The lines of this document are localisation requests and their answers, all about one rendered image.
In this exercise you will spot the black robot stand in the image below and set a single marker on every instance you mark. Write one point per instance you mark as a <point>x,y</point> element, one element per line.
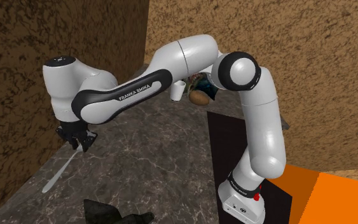
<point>225,145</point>

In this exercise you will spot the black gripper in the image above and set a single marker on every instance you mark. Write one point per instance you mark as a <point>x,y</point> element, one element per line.
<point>73,130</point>

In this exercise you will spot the silver table knife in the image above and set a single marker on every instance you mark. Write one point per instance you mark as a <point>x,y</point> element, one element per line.
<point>57,176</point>

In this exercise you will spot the white cup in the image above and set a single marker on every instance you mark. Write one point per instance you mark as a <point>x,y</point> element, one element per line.
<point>176,91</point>

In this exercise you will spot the orange block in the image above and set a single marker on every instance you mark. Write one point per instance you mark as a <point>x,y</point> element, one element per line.
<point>336,201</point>

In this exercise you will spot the black lumpy object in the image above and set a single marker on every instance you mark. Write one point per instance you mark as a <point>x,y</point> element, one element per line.
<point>104,214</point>

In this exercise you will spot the brown potato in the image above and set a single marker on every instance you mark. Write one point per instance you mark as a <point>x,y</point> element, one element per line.
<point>198,98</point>

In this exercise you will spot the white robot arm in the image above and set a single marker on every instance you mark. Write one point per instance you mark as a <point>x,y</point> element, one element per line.
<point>259,124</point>

